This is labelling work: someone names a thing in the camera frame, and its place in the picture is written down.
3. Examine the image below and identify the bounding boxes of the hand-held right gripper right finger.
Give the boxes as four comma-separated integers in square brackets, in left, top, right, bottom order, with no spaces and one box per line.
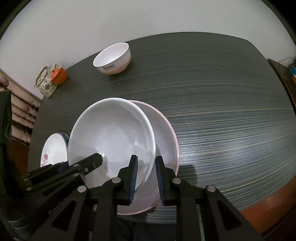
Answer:
[156,156,264,241]

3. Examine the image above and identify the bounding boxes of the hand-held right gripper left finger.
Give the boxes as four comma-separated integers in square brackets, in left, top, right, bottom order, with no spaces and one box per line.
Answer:
[29,155,139,241]

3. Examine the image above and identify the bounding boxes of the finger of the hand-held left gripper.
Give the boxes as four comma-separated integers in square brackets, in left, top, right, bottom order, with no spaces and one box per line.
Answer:
[23,161,82,191]
[69,152,104,183]

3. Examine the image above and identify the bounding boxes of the white plate pink flowers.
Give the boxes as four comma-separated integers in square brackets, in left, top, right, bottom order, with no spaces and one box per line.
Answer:
[40,133,68,168]

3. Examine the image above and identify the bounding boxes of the blue floral plate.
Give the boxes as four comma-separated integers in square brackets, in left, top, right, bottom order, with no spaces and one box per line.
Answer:
[57,131,70,145]

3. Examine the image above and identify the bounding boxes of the plain white bowl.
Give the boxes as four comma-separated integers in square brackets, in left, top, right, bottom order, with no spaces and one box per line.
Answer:
[68,98,157,193]

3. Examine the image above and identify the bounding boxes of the large pink bowl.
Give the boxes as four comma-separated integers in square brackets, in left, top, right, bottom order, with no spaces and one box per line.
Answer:
[117,100,179,215]

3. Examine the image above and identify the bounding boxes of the brown wooden cabinet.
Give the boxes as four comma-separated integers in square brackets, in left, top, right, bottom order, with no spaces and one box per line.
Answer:
[9,137,31,179]

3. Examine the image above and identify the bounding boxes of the striped beige curtain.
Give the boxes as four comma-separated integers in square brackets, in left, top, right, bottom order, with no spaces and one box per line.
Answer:
[0,68,42,146]

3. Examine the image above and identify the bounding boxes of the floral teapot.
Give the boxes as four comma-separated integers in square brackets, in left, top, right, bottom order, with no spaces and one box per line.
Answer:
[34,64,58,98]

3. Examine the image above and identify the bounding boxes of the orange cup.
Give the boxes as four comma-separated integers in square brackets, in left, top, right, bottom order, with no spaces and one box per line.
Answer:
[50,66,68,85]

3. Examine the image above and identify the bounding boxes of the white bowl black print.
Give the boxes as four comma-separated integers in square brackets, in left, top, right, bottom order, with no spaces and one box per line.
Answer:
[93,42,131,75]

